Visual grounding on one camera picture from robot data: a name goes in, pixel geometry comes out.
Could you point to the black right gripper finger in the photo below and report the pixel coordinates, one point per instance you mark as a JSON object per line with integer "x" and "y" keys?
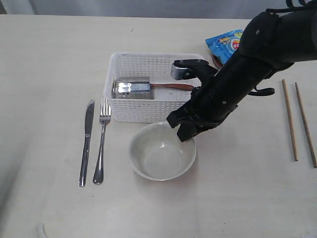
{"x": 189, "y": 129}
{"x": 180, "y": 118}

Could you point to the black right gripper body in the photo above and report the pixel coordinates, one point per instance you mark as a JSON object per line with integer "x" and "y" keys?
{"x": 208, "y": 102}

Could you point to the white ceramic bowl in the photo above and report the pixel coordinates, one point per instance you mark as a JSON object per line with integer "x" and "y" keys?
{"x": 156, "y": 153}

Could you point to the brown wooden plate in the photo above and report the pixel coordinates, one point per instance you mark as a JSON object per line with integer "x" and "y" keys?
{"x": 216, "y": 61}

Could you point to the blue chips bag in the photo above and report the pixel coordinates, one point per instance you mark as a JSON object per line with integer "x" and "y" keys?
{"x": 223, "y": 46}

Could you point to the brown wooden chopstick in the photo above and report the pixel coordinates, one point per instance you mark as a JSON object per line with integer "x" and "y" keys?
{"x": 290, "y": 120}
{"x": 306, "y": 128}

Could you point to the silver table knife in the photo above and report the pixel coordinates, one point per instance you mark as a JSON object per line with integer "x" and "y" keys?
{"x": 89, "y": 116}

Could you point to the silver metal fork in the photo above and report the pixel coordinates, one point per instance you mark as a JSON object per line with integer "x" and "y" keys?
{"x": 104, "y": 120}

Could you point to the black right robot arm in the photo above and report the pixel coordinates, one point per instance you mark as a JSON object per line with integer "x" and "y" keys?
{"x": 272, "y": 42}

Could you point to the brown wooden spoon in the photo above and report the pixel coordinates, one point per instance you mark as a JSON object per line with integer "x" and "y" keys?
{"x": 183, "y": 87}

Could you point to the white perforated plastic basket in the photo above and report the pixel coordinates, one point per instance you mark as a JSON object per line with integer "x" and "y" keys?
{"x": 156, "y": 67}

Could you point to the shiny steel cup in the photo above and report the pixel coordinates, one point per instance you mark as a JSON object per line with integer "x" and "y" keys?
{"x": 132, "y": 88}

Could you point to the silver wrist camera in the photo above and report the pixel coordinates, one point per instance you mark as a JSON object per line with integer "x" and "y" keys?
{"x": 185, "y": 69}

